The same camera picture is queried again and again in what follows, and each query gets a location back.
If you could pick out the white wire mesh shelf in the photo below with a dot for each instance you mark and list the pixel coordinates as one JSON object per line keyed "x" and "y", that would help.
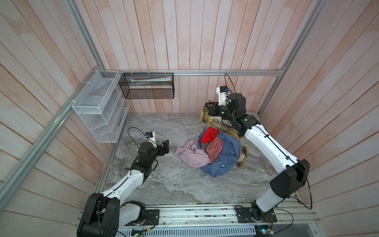
{"x": 101, "y": 108}

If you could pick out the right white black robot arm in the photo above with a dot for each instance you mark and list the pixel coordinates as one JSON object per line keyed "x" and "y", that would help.
{"x": 292, "y": 173}

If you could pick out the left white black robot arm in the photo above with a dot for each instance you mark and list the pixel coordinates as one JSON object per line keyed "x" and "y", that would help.
{"x": 106, "y": 212}

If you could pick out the red cloth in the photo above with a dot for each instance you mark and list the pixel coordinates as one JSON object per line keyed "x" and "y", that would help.
{"x": 209, "y": 135}

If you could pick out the green circuit board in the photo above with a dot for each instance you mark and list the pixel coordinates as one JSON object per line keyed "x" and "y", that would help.
{"x": 263, "y": 231}

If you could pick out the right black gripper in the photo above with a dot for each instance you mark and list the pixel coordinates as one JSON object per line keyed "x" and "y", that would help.
{"x": 213, "y": 108}

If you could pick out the dusty rose cloth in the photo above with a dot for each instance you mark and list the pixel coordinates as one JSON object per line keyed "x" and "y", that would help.
{"x": 214, "y": 148}

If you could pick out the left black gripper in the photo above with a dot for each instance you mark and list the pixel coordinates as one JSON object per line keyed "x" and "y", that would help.
{"x": 161, "y": 152}

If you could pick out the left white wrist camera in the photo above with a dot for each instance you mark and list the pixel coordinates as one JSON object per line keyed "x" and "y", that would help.
{"x": 151, "y": 137}

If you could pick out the white slotted cable duct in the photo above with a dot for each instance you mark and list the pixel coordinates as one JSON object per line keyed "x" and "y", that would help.
{"x": 207, "y": 231}

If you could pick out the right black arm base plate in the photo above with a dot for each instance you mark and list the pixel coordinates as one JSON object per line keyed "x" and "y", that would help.
{"x": 245, "y": 215}

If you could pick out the blue checkered shirt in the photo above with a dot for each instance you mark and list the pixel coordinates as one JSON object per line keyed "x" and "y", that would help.
{"x": 227, "y": 159}

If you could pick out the black wire mesh basket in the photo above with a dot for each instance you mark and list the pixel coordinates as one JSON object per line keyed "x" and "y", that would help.
{"x": 147, "y": 85}

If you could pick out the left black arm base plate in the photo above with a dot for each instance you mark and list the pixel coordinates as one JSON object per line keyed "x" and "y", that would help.
{"x": 152, "y": 217}

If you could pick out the yellow plaid cloth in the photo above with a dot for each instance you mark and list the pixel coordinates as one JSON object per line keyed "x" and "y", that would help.
{"x": 217, "y": 123}

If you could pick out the light pink cloth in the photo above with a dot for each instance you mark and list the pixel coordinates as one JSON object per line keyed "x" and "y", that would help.
{"x": 192, "y": 155}

